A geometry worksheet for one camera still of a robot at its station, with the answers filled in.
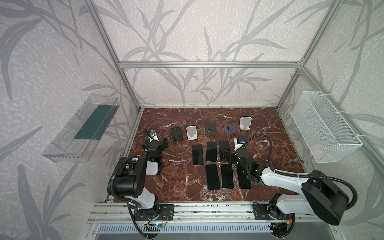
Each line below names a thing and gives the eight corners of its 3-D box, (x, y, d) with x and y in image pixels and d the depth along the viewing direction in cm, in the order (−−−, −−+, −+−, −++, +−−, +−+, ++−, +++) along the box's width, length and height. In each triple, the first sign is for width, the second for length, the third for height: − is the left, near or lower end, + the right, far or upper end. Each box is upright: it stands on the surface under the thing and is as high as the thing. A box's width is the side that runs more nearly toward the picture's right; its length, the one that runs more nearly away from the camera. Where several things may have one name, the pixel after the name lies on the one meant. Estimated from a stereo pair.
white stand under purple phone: (187, 140, 104) (186, 133, 97) (187, 132, 108) (186, 125, 101) (197, 140, 104) (196, 133, 97) (197, 132, 108) (197, 125, 101)
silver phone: (221, 189, 83) (222, 188, 81) (219, 165, 92) (220, 163, 90) (235, 189, 83) (236, 188, 81) (232, 165, 92) (233, 163, 90)
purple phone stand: (226, 134, 107) (226, 132, 105) (223, 126, 111) (223, 124, 109) (238, 132, 108) (238, 130, 106) (235, 125, 112) (235, 122, 110)
